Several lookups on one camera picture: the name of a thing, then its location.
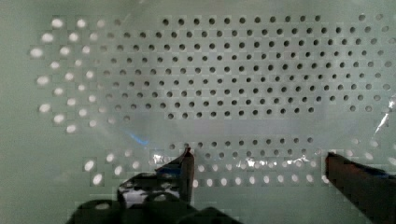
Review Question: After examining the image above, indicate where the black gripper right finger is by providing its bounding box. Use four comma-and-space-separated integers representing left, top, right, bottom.
325, 152, 396, 224

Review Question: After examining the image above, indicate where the mint green oval strainer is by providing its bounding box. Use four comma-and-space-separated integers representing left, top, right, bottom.
1, 0, 395, 224

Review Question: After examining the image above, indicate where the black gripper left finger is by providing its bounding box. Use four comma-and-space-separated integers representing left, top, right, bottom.
117, 147, 195, 208

